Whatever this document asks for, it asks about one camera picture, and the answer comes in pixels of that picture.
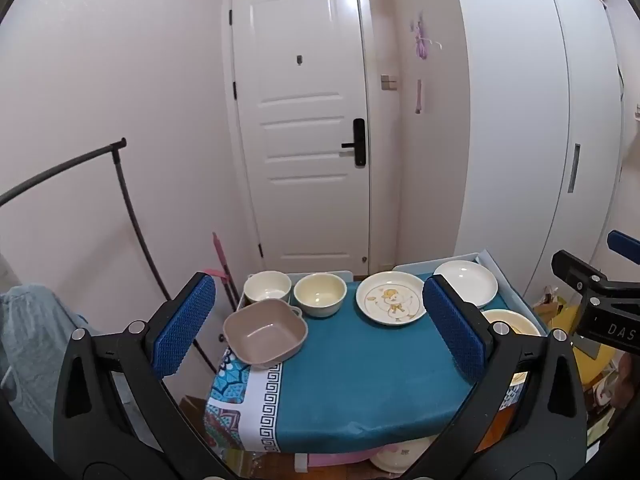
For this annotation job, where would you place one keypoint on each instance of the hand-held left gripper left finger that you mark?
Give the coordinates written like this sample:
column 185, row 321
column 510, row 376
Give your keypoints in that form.
column 185, row 325

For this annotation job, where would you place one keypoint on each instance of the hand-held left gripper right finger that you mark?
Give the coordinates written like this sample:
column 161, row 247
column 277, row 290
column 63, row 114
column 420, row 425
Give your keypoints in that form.
column 452, row 327

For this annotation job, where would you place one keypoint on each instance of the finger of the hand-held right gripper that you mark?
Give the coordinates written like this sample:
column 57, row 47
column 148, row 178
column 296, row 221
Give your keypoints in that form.
column 625, row 246
column 575, row 267

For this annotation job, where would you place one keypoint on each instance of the plain white plate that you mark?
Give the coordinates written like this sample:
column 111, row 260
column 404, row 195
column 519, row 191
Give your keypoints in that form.
column 467, row 282

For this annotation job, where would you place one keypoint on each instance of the cream rimmed plate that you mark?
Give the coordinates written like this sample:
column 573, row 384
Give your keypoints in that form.
column 515, row 324

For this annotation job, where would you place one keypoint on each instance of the cartoon print plate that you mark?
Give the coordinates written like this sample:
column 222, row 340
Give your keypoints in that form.
column 392, row 302

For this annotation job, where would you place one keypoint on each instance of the pink square bowl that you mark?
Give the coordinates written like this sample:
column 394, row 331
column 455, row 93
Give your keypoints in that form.
column 265, row 334

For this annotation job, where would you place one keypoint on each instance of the white round bowl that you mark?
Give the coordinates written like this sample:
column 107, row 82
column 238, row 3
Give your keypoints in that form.
column 267, row 286

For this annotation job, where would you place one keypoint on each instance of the cream round bowl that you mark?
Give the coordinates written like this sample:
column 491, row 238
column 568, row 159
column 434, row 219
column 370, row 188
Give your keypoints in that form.
column 320, row 296

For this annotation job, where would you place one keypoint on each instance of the yellow stool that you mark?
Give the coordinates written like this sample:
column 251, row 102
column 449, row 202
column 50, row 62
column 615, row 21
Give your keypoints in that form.
column 602, row 362

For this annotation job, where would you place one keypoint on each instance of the pink broom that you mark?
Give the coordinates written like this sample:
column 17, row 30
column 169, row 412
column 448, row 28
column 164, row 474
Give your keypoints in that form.
column 222, row 265

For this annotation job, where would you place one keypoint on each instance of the teal patterned tablecloth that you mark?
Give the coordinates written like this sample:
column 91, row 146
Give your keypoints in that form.
column 360, row 380

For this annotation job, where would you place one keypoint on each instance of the white plastic basin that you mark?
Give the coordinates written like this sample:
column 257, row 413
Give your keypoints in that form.
column 400, row 455

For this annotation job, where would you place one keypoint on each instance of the grey-blue cloth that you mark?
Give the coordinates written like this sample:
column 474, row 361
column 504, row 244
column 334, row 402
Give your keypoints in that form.
column 30, row 340

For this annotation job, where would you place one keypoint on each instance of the white wardrobe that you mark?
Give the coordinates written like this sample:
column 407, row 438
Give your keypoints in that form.
column 520, row 110

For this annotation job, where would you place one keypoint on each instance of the white panel door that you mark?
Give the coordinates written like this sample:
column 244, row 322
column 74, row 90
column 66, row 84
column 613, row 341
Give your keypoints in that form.
column 300, row 170

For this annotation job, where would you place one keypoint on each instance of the black clothes rack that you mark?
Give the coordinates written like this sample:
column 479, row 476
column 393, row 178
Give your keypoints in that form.
column 50, row 172

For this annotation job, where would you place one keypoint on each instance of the pink wall sticker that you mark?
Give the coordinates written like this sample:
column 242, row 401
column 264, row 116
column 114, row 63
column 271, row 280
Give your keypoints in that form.
column 419, row 96

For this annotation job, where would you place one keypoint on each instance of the beige wall switch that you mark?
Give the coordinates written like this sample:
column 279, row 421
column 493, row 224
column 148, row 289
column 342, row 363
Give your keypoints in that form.
column 389, row 82

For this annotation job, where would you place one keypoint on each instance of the purple wall decoration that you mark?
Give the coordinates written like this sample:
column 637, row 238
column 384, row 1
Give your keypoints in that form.
column 422, row 35

